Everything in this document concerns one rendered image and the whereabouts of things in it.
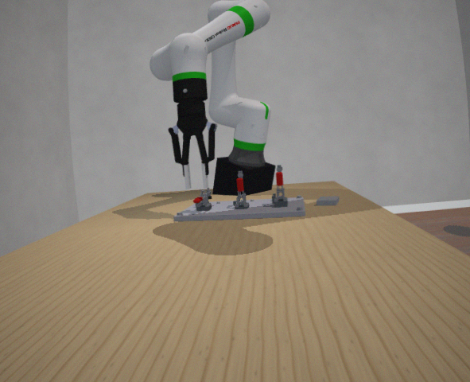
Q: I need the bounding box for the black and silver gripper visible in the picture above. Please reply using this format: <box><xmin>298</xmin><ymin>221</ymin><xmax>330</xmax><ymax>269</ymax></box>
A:
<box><xmin>169</xmin><ymin>101</ymin><xmax>217</xmax><ymax>189</ymax></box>

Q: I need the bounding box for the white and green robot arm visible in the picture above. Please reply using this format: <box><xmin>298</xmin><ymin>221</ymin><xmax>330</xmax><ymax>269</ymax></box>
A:
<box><xmin>150</xmin><ymin>0</ymin><xmax>271</xmax><ymax>167</ymax></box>

